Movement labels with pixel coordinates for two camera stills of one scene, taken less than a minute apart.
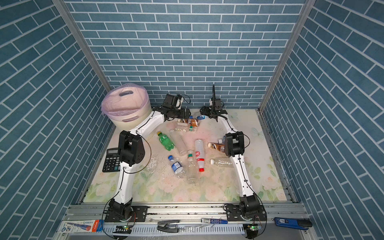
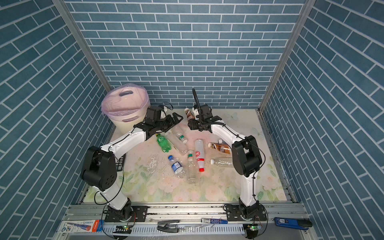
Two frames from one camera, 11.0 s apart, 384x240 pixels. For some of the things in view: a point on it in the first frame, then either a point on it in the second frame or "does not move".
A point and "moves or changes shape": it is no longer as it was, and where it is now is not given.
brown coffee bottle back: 191,121 moves or changes shape
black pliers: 169,226 does not move
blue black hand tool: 298,223 does not move
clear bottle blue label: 222,141 does not move
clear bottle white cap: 224,162 does not move
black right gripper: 204,108 -> 192,125
